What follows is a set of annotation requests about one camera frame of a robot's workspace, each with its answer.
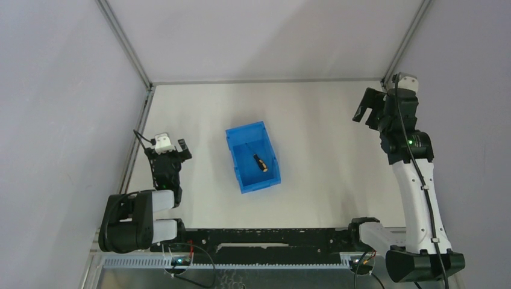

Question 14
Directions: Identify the right controller board with cables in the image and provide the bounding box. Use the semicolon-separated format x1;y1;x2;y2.
350;250;386;289

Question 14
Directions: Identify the controller board with cables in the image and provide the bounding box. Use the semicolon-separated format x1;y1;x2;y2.
350;250;386;289
161;241;217;288

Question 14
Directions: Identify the black yellow screwdriver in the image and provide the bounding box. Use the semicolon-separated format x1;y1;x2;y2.
245;143;268;173

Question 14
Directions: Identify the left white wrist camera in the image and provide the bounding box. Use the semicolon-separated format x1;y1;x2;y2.
154;132;175;154

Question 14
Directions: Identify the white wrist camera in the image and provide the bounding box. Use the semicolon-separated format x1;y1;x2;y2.
154;132;175;154
390;72;419;93

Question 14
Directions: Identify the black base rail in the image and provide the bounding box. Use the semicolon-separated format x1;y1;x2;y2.
150;228;356;266

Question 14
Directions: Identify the blue plastic bin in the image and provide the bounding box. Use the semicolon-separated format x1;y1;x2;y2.
225;121;281;194

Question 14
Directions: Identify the left controller board with cables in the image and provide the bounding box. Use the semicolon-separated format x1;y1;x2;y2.
161;241;217;288

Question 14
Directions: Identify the aluminium frame rail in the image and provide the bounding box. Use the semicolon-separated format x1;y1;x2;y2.
118;84;155;194

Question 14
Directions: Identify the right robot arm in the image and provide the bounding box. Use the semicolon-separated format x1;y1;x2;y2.
348;88;465;288

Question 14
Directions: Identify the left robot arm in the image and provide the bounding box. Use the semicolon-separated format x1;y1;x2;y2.
98;139;192;253

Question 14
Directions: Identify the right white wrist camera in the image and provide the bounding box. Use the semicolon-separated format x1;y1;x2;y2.
390;72;419;93

